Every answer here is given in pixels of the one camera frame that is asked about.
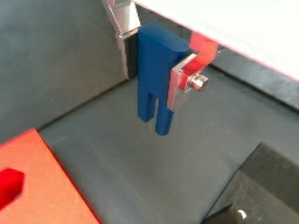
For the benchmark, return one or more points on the red shape-sorter block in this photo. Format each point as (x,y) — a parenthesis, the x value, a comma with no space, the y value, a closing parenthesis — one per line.
(50,199)

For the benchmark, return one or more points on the silver red gripper right finger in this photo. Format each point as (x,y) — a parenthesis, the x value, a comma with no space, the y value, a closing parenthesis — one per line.
(186,73)

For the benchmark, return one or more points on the blue slotted square-circle object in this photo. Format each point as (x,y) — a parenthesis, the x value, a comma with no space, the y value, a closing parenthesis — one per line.
(161,50)

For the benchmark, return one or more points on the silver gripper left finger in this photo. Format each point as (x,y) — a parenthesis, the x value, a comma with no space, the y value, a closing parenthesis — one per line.
(125,19)

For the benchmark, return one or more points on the black curved fixture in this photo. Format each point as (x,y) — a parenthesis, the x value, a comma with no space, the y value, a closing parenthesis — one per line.
(262,192)

